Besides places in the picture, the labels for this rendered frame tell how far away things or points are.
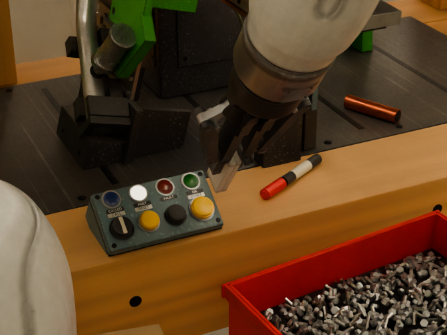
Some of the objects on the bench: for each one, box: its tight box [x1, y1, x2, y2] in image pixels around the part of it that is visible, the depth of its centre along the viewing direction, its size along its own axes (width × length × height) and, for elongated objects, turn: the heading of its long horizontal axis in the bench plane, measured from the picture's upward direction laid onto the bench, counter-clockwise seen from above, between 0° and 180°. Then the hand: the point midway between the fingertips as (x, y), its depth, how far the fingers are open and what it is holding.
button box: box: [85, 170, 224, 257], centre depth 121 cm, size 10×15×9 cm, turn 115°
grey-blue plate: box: [301, 86, 319, 150], centre depth 140 cm, size 10×2×14 cm, turn 25°
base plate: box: [0, 16, 447, 215], centre depth 153 cm, size 42×110×2 cm, turn 115°
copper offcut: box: [344, 94, 401, 124], centre depth 149 cm, size 9×2×2 cm, turn 52°
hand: (223, 167), depth 110 cm, fingers closed
